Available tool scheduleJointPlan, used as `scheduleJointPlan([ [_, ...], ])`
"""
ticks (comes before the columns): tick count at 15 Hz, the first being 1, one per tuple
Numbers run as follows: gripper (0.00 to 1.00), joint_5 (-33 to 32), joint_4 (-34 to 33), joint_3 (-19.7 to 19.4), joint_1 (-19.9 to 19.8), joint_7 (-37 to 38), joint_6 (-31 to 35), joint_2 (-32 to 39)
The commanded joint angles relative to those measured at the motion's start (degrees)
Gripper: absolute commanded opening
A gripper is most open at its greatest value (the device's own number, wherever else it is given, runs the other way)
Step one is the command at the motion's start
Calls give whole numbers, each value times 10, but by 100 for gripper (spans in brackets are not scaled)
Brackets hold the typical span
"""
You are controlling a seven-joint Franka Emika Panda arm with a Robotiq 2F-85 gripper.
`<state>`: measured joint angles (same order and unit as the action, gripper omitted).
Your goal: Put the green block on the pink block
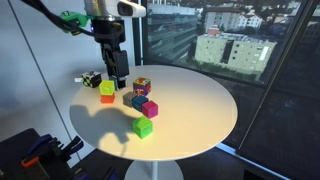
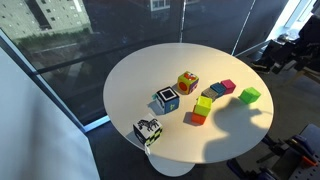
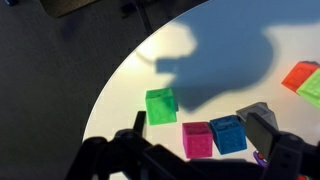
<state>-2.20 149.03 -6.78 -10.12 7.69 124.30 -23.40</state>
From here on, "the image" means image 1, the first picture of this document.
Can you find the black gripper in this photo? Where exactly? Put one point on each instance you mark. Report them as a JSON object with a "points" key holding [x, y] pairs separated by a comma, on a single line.
{"points": [[108, 31]]}

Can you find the green block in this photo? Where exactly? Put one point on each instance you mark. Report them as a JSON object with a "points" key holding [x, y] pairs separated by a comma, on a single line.
{"points": [[142, 127]]}

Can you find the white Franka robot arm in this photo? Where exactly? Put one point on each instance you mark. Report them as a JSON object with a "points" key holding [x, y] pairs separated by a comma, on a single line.
{"points": [[100, 7]]}

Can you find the yellow-green block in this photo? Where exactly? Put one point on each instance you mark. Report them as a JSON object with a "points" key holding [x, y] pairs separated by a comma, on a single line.
{"points": [[107, 87]]}

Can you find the orange block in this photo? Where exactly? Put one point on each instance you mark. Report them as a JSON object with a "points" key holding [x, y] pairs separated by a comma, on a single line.
{"points": [[107, 98]]}

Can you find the grey block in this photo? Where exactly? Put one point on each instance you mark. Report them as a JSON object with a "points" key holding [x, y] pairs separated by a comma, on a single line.
{"points": [[128, 99]]}

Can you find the teal block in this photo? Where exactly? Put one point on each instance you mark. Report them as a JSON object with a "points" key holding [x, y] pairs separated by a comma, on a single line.
{"points": [[139, 102]]}

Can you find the pink block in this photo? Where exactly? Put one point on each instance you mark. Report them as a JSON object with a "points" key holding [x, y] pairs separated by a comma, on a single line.
{"points": [[150, 109]]}

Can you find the zebra checker soft cube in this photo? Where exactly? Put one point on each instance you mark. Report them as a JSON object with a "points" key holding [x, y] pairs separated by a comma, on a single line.
{"points": [[91, 80]]}

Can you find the purple yellow picture cube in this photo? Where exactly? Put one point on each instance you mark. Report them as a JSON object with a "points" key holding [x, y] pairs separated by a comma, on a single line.
{"points": [[142, 86]]}

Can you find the blue orange bar clamp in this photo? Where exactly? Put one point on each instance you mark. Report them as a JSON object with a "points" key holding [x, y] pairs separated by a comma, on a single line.
{"points": [[40, 143]]}

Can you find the white building with roof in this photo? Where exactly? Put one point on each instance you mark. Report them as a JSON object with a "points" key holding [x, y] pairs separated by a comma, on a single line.
{"points": [[223, 18]]}

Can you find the pale green building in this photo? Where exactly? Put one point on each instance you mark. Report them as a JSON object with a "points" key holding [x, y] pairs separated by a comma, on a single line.
{"points": [[240, 53]]}

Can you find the dark window mullion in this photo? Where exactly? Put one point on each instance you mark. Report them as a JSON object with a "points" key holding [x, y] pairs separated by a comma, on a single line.
{"points": [[283, 66]]}

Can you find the black window corner post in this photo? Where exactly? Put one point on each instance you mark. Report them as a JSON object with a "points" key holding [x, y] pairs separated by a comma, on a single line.
{"points": [[138, 40]]}

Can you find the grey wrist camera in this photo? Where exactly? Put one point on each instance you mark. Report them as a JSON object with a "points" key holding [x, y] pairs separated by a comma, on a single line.
{"points": [[131, 8]]}

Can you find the green printed camera bracket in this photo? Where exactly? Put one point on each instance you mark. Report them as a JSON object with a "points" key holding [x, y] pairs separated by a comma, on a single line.
{"points": [[75, 17]]}

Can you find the white table pedestal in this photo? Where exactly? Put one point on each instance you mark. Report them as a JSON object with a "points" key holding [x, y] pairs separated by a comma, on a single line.
{"points": [[153, 170]]}

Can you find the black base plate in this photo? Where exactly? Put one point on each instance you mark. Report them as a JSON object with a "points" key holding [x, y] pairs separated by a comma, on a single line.
{"points": [[13, 150]]}

